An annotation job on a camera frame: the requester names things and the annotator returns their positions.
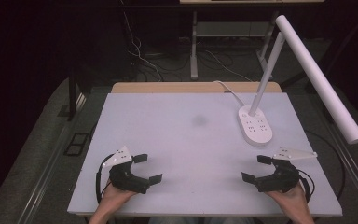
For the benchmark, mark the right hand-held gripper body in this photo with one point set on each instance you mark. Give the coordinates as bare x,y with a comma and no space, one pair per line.
278,180

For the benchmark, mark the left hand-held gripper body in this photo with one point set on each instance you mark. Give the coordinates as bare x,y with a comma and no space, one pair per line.
127,180

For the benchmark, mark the person's left hand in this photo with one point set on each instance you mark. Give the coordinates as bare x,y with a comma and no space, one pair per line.
115,196

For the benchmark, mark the person's right hand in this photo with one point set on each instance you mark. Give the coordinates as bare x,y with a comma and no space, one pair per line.
287,200

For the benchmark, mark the white desk lamp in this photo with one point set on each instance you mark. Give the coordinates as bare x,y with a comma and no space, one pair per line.
256,130

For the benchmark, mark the white board table cover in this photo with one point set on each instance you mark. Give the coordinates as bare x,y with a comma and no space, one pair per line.
180,155

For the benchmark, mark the wooden table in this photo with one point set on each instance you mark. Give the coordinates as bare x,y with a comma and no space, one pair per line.
174,87

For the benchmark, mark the desk with white metal legs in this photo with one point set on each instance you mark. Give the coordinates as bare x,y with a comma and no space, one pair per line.
194,59

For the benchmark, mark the black floor frame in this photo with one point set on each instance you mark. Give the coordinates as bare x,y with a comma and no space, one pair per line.
76,144

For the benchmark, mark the metal floor rail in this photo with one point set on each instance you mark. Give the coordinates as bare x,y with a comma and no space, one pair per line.
351,161
49,165

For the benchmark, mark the black stand post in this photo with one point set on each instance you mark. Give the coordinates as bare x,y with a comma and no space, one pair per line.
72,96

